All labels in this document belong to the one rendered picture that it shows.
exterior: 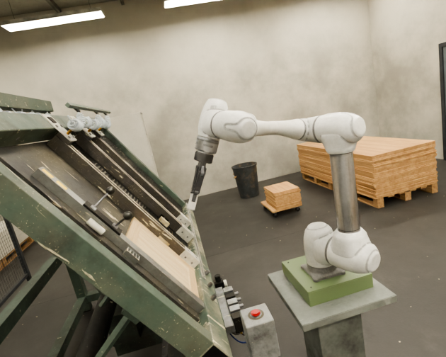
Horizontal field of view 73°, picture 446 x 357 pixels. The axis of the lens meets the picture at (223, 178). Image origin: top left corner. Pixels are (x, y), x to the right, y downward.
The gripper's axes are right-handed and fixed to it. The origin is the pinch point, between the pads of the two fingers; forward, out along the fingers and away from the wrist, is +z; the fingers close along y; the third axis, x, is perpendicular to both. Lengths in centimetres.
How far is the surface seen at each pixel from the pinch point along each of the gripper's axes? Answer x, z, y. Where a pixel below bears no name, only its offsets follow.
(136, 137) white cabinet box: -56, 1, -423
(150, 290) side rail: -9.2, 33.7, 12.0
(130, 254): -19.2, 29.8, -7.6
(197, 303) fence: 16, 50, -11
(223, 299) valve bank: 37, 61, -37
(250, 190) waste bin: 177, 52, -451
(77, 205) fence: -44.5, 14.0, -11.7
